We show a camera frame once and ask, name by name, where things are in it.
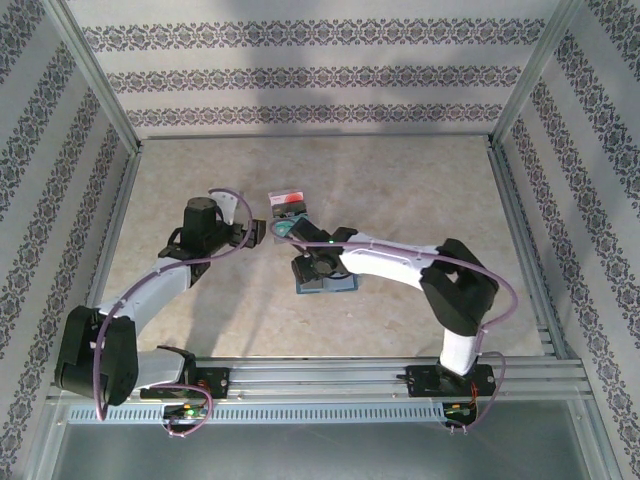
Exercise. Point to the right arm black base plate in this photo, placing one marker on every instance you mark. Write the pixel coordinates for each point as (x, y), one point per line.
(420, 382)

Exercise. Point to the aluminium mounting rail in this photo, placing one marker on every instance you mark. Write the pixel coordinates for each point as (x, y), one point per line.
(320, 377)

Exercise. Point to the grey metal sheet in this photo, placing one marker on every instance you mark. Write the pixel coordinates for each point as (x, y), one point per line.
(320, 450)

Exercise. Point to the card with red circle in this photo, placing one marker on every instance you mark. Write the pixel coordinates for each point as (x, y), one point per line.
(290, 198)

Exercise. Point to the aluminium back rail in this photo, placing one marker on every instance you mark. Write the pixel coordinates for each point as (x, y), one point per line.
(320, 136)

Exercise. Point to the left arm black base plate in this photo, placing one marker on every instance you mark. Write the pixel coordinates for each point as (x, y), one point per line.
(220, 382)

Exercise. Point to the teal card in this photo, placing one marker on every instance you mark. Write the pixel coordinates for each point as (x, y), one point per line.
(282, 232)

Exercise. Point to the blue card holder wallet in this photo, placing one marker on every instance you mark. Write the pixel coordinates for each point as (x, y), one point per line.
(350, 285)

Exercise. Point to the aluminium frame post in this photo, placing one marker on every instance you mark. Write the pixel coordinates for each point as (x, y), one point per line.
(95, 75)
(537, 70)

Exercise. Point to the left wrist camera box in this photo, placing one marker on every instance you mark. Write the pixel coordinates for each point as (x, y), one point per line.
(225, 205)

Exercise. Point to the black card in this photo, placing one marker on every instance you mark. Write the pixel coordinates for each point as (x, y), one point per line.
(287, 212)

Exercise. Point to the aluminium side rail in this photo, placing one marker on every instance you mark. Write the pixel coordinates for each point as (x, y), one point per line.
(119, 210)
(511, 200)

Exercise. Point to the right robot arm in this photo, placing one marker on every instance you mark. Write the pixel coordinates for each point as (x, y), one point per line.
(385, 260)

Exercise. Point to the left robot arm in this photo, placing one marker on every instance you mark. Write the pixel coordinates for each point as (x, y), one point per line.
(95, 355)

